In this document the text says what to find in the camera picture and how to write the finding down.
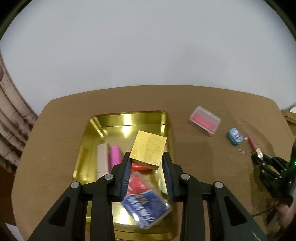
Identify beige bag with strap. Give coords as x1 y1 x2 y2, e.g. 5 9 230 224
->
281 106 296 125

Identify gold pink lipstick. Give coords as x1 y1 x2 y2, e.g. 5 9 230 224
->
245 135 263 160

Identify clear box with red cloth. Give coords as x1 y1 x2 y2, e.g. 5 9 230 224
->
189 106 221 135

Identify champagne gold metal bar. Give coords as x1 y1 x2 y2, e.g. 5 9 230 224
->
96 143 109 174

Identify beige patterned curtain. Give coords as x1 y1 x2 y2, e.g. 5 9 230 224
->
1 58 38 174

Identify yellow wooden cube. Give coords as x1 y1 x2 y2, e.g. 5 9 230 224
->
129 131 167 170

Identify blue red clear card box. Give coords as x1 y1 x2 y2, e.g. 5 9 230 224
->
121 172 172 230

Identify blue bear keychain tin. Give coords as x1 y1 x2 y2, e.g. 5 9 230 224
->
226 128 244 154

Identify magenta rectangular block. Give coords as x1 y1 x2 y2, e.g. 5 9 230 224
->
108 145 123 171

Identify red toffee tin box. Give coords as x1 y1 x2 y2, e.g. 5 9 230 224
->
73 111 178 240

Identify red rounded plastic case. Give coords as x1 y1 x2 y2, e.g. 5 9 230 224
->
132 163 152 172

